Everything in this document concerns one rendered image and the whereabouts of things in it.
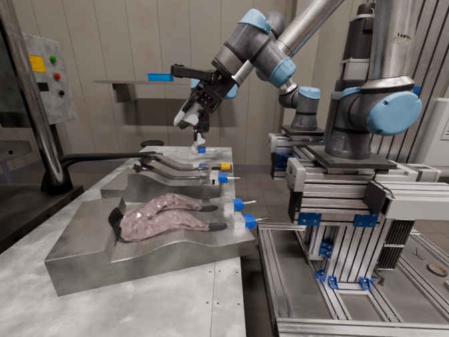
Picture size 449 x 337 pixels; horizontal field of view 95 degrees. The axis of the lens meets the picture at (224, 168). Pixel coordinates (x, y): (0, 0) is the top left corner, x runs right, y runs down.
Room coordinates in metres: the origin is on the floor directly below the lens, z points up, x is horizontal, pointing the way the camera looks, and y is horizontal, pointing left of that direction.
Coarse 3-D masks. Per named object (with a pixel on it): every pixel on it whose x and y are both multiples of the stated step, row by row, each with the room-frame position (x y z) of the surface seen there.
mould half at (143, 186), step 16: (128, 176) 0.76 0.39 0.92; (144, 176) 0.76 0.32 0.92; (160, 176) 0.80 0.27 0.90; (176, 176) 0.85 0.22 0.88; (192, 176) 0.85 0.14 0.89; (208, 176) 0.85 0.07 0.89; (112, 192) 0.76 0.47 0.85; (128, 192) 0.76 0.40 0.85; (144, 192) 0.76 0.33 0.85; (160, 192) 0.76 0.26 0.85; (176, 192) 0.76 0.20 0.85; (192, 192) 0.76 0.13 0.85; (208, 192) 0.76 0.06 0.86
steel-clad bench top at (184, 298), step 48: (96, 192) 0.84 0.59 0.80; (48, 240) 0.52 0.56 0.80; (0, 288) 0.35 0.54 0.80; (48, 288) 0.36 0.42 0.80; (96, 288) 0.36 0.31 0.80; (144, 288) 0.36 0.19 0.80; (192, 288) 0.36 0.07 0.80; (240, 288) 0.36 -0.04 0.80; (0, 336) 0.25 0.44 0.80; (48, 336) 0.25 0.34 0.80; (96, 336) 0.25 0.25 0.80; (144, 336) 0.26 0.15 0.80; (192, 336) 0.26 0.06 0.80; (240, 336) 0.26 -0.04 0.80
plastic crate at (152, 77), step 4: (148, 76) 2.62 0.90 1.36; (152, 76) 2.62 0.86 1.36; (156, 76) 2.62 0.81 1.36; (160, 76) 2.61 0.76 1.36; (164, 76) 2.61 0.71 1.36; (168, 76) 2.61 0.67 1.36; (172, 76) 2.75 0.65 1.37; (148, 80) 2.62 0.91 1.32; (152, 80) 2.62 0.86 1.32; (156, 80) 2.62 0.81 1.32; (160, 80) 2.61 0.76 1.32; (164, 80) 2.61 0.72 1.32; (168, 80) 2.61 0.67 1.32; (172, 80) 2.74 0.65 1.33
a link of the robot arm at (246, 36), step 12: (252, 12) 0.61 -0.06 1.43; (240, 24) 0.62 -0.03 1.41; (252, 24) 0.60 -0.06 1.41; (264, 24) 0.60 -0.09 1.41; (240, 36) 0.60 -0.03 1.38; (252, 36) 0.60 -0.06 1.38; (264, 36) 0.61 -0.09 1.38; (228, 48) 0.67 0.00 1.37; (240, 48) 0.60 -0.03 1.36; (252, 48) 0.60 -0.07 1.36
